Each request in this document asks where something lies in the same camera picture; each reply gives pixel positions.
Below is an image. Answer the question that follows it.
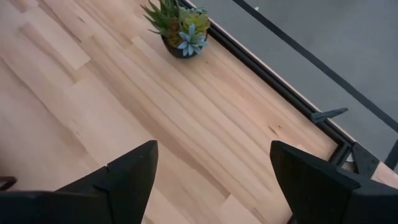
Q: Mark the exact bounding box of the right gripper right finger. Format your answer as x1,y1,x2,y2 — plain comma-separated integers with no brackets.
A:
269,139,362,224

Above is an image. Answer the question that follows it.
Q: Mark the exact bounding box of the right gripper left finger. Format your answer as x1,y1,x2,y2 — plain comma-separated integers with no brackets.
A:
55,139,159,224

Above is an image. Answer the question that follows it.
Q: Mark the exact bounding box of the succulent plant in dark pot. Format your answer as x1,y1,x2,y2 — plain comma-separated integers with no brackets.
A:
140,0,211,59

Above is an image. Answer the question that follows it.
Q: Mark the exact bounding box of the black corner bracket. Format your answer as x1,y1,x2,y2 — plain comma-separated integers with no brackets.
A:
351,142,381,179

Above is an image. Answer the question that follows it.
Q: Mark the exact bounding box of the grey rail clamp lever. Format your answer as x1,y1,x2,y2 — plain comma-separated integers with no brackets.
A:
310,107,349,124

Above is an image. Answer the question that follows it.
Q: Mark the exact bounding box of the black table edge rail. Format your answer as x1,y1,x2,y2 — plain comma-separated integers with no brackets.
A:
177,0,355,167

